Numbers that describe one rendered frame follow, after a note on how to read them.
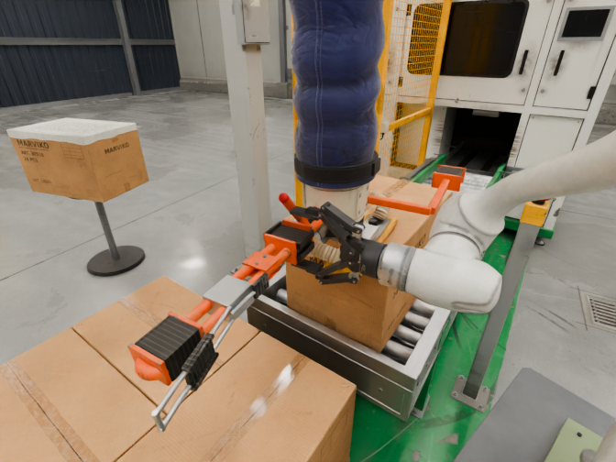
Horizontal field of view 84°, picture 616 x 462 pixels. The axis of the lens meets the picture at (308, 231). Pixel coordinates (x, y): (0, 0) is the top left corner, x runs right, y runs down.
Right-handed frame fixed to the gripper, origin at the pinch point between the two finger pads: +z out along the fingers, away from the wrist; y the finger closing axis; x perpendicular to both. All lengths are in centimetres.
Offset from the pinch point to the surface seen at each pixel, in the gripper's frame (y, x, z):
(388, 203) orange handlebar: -0.4, 28.1, -12.4
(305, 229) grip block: -0.6, 3.3, -0.3
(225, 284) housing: 0.8, -20.7, 3.4
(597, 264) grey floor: 108, 237, -123
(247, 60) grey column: -31, 101, 90
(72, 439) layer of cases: 54, -43, 45
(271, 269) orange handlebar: 1.4, -11.5, -0.7
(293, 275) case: 35.6, 28.1, 19.0
